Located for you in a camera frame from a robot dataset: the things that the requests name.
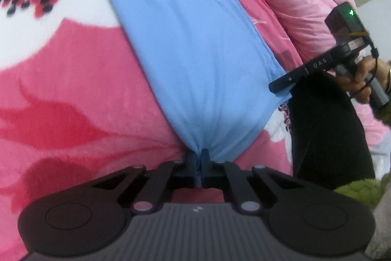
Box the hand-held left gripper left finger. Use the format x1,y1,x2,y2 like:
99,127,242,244
92,151,200,214

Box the person's black pants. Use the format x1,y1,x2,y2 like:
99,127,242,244
289,71,376,191

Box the light blue t-shirt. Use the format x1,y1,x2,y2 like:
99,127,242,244
87,0,291,185

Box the green fuzzy cloth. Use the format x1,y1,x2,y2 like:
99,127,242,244
333,172,391,214

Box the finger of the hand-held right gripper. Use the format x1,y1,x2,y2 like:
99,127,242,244
269,67,307,94

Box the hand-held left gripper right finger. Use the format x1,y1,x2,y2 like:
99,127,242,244
200,148,301,214

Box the pink floral blanket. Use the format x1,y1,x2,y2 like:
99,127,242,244
0,0,376,261

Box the person's right hand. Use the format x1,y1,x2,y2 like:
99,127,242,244
336,56,391,104

